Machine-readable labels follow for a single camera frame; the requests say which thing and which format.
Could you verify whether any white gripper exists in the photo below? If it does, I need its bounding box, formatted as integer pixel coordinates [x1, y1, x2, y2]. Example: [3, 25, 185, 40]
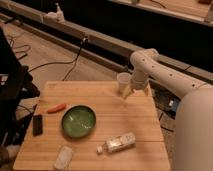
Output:
[122, 73, 149, 99]

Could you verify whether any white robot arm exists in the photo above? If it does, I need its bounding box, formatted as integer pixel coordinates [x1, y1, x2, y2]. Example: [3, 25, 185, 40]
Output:
[122, 48, 213, 171]

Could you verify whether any translucent plastic cup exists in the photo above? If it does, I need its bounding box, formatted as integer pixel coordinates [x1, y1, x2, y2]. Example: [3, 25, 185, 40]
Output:
[117, 72, 131, 93]

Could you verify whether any green ceramic bowl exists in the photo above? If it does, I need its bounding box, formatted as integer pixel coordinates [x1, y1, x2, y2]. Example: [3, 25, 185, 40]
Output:
[61, 105, 96, 138]

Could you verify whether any clear plastic bottle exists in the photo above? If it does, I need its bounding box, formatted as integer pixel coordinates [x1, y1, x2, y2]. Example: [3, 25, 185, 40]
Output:
[96, 132, 136, 155]

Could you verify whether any black rectangular block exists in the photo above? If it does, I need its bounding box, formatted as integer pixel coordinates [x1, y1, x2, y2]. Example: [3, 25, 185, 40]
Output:
[33, 115, 43, 136]

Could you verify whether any black equipment stand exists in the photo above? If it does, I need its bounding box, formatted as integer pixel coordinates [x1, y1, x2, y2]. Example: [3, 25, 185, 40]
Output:
[0, 28, 40, 145]

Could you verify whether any black cable on floor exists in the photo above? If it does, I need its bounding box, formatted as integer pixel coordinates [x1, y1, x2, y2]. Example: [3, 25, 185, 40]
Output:
[6, 34, 90, 82]

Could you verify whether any long metal rail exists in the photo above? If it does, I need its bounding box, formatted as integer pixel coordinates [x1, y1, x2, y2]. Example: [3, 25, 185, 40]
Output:
[0, 0, 213, 84]

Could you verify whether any white object on rail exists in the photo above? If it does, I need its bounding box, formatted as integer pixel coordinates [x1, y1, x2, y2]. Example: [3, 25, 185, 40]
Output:
[44, 3, 65, 22]

